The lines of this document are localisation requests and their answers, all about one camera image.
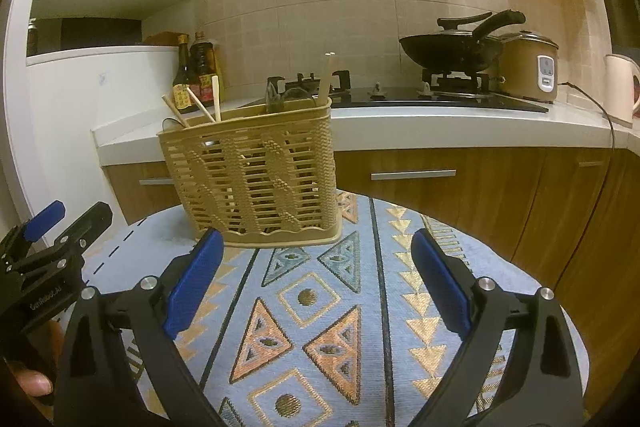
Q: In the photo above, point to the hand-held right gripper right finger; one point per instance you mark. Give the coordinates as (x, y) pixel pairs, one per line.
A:
(440, 282)

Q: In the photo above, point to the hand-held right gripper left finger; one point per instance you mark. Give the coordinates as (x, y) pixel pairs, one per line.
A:
(195, 287)

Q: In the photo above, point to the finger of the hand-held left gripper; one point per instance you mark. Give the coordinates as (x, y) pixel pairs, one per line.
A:
(92, 219)
(45, 218)

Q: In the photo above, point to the beige plastic utensil basket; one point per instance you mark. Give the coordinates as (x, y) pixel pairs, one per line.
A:
(280, 187)

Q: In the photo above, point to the wooden chopstick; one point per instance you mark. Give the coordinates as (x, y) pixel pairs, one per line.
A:
(216, 99)
(325, 74)
(175, 109)
(331, 69)
(200, 104)

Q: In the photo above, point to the person's left hand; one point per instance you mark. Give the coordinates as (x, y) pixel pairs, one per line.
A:
(31, 383)

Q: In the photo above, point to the white refrigerator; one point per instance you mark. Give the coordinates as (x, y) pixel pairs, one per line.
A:
(100, 107)

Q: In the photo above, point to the dark soy sauce bottle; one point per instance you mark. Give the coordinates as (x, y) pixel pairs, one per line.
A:
(183, 82)

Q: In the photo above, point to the black gas stove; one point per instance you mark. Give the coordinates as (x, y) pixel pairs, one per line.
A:
(400, 99)

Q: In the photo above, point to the red label sauce bottle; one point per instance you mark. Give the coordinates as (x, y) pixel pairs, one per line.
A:
(204, 67)

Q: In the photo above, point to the cardboard box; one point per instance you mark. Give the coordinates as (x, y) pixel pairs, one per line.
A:
(162, 39)

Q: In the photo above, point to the black wok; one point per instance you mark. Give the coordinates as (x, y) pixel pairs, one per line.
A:
(450, 52)

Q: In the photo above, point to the tan rice cooker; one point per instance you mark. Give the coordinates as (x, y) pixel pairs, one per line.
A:
(527, 67)

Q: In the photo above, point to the white electric kettle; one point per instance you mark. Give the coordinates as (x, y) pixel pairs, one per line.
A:
(620, 92)

